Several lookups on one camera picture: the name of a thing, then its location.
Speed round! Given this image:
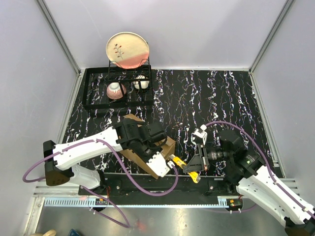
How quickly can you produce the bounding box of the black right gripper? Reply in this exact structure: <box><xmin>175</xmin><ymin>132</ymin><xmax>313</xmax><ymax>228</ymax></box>
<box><xmin>183</xmin><ymin>143</ymin><xmax>232</xmax><ymax>173</ymax></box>

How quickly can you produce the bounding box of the yellow utility knife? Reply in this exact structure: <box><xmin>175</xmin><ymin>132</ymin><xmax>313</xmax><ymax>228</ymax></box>
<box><xmin>169</xmin><ymin>154</ymin><xmax>201</xmax><ymax>183</ymax></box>

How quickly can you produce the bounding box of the brown cardboard express box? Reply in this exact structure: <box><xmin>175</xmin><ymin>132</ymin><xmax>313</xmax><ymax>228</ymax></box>
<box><xmin>114</xmin><ymin>114</ymin><xmax>175</xmax><ymax>179</ymax></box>

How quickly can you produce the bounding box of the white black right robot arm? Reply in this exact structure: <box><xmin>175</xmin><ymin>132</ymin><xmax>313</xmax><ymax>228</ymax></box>
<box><xmin>183</xmin><ymin>129</ymin><xmax>315</xmax><ymax>236</ymax></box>

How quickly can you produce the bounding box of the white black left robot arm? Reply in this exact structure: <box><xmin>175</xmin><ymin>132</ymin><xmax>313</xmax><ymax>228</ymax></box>
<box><xmin>43</xmin><ymin>118</ymin><xmax>170</xmax><ymax>195</ymax></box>

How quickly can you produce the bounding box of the small white cup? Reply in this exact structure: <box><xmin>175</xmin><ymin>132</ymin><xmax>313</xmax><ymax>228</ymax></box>
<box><xmin>132</xmin><ymin>75</ymin><xmax>150</xmax><ymax>90</ymax></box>

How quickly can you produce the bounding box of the pink patterned bowl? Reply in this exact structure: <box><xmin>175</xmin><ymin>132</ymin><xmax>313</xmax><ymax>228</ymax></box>
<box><xmin>106</xmin><ymin>82</ymin><xmax>126</xmax><ymax>100</ymax></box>

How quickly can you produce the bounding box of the beige pink floral plate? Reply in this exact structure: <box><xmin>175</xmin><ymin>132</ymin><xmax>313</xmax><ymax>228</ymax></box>
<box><xmin>106</xmin><ymin>32</ymin><xmax>150</xmax><ymax>69</ymax></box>

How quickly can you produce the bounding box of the dark blue tray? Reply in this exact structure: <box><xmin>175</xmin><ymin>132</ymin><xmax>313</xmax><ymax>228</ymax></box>
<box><xmin>68</xmin><ymin>229</ymin><xmax>80</xmax><ymax>236</ymax></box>

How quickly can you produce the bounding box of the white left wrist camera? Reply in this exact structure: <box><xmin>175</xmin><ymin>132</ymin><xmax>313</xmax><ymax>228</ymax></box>
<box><xmin>146</xmin><ymin>151</ymin><xmax>174</xmax><ymax>177</ymax></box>

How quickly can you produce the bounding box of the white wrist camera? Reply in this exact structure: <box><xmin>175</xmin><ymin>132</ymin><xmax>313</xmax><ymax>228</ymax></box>
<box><xmin>192</xmin><ymin>124</ymin><xmax>208</xmax><ymax>145</ymax></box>
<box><xmin>146</xmin><ymin>151</ymin><xmax>174</xmax><ymax>177</ymax></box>

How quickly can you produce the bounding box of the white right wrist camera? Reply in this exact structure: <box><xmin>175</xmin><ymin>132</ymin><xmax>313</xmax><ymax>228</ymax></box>
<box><xmin>192</xmin><ymin>124</ymin><xmax>208</xmax><ymax>145</ymax></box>

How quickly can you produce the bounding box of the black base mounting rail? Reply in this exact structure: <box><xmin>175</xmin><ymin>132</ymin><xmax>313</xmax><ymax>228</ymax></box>
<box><xmin>91</xmin><ymin>173</ymin><xmax>239</xmax><ymax>198</ymax></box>

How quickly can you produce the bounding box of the black wire dish rack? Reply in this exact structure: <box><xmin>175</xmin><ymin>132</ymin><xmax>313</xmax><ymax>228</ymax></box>
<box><xmin>82</xmin><ymin>59</ymin><xmax>154</xmax><ymax>110</ymax></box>

